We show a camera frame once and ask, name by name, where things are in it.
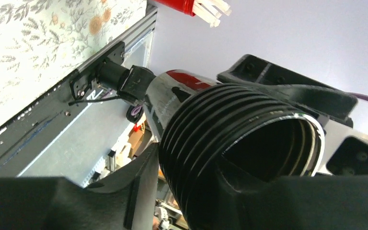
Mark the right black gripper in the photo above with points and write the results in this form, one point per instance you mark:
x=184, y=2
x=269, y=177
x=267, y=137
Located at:
x=291, y=87

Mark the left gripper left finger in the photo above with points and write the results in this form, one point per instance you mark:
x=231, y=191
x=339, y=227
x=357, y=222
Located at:
x=123, y=200

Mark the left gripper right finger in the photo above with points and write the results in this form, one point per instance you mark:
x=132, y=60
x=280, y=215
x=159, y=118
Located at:
x=240, y=201

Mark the stack of black cups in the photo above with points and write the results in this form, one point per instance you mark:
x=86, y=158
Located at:
x=197, y=120

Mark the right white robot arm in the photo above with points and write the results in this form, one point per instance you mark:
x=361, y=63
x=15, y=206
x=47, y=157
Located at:
x=130, y=84

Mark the white wrapped straws bundle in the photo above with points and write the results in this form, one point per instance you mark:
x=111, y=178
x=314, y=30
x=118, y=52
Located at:
x=210, y=11

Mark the red cup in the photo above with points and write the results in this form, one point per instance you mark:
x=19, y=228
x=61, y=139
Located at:
x=184, y=6

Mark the floral table mat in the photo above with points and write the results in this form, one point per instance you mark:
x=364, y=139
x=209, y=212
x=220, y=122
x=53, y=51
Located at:
x=42, y=41

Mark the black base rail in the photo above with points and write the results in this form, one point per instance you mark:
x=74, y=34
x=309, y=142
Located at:
x=26, y=134

